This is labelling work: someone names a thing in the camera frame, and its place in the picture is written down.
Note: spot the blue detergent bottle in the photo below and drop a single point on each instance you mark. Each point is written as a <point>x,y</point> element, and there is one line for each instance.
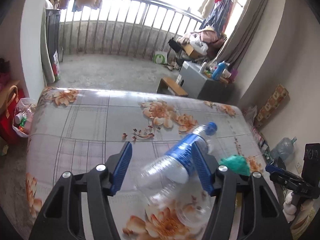
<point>219,70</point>

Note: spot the wooden stool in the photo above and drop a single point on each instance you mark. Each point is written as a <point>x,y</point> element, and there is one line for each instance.
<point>168,86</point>

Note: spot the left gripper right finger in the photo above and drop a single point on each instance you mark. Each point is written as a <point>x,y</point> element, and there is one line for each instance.
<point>205,165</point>

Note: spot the grey curtain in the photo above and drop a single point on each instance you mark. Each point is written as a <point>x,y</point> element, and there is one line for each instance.
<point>238,43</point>

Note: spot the Pepsi plastic bottle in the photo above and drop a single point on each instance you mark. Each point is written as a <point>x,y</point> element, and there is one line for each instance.
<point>172,180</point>

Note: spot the red shopping bag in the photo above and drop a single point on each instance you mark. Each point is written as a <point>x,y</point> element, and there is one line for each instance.
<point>10,96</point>

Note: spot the white gloved right hand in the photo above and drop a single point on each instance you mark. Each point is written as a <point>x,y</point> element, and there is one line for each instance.
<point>289,209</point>

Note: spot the patterned rolled mat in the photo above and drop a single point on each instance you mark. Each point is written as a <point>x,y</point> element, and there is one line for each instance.
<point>270,107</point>

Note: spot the white plastic bag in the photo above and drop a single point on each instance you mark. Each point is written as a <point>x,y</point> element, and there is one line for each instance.
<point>250,113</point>

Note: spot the floral tablecloth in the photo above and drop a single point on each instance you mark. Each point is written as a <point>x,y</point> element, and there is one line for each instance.
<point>77,129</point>

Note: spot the green plastic bag ball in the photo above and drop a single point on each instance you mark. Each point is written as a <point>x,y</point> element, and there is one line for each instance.
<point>237,164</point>

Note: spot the grey cabinet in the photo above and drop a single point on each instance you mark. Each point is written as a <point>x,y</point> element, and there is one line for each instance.
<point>199,86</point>

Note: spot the purple cup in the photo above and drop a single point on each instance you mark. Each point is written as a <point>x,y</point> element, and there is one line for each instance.
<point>233,75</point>

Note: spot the balcony metal railing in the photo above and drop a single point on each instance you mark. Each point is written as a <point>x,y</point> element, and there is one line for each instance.
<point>137,28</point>

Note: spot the large water jug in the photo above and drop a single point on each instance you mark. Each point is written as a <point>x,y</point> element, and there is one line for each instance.
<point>285,149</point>

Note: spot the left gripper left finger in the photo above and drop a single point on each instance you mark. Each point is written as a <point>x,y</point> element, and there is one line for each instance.
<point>118,167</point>

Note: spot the white green paper bag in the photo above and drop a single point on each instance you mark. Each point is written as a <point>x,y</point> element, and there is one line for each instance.
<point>160,57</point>

